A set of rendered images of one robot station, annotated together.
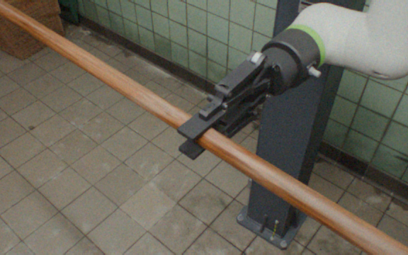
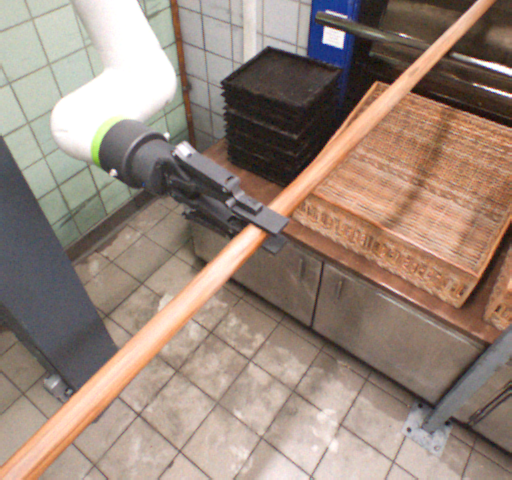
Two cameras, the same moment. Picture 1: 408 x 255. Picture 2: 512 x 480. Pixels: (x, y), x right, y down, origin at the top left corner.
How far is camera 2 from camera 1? 55 cm
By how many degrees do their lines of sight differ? 60
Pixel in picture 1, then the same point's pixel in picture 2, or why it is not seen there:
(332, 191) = not seen: hidden behind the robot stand
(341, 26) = (117, 95)
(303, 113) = (48, 254)
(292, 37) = (130, 130)
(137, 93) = (204, 289)
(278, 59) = (164, 147)
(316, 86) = (35, 218)
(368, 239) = (364, 126)
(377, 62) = (167, 91)
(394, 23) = (152, 52)
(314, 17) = (92, 110)
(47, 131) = not seen: outside the picture
